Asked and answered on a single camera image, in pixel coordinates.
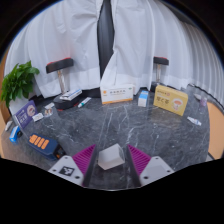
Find small blue white carton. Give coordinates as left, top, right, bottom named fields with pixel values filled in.
left=137, top=90, right=150, bottom=108

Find white block charger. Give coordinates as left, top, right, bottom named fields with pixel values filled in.
left=97, top=143, right=126, bottom=171

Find small purple bottle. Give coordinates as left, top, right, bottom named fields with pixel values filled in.
left=199, top=96, right=208, bottom=108

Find purple cardboard box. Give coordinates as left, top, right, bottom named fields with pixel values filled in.
left=12, top=99, right=38, bottom=130

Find narrow white curtain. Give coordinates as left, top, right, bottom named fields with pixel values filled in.
left=99, top=0, right=188, bottom=91

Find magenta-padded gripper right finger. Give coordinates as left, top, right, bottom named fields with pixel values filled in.
left=126, top=143, right=175, bottom=188

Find wide white curtain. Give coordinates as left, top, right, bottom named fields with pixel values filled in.
left=4, top=0, right=106, bottom=99

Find large black red-topped stool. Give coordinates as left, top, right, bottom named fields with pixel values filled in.
left=45, top=57, right=84, bottom=111

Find white tube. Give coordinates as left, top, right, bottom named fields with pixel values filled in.
left=77, top=96, right=92, bottom=109

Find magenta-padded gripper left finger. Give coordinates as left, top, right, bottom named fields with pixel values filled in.
left=48, top=143, right=99, bottom=188

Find small blue box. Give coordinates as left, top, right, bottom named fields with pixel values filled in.
left=8, top=125, right=22, bottom=144

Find white orange-striped carton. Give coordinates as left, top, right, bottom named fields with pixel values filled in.
left=99, top=83, right=135, bottom=106

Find green potted plant white pot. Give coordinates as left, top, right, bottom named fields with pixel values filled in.
left=0, top=60, right=41, bottom=116

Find blue power strip orange sockets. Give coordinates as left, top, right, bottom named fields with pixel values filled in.
left=27, top=132, right=67, bottom=161

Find yellow cardboard box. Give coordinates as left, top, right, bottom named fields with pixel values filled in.
left=153, top=84, right=189, bottom=117

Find white blue sachet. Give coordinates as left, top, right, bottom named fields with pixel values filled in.
left=186, top=115, right=203, bottom=127

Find small black red-topped stool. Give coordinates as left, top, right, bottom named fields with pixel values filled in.
left=149, top=56, right=170, bottom=93

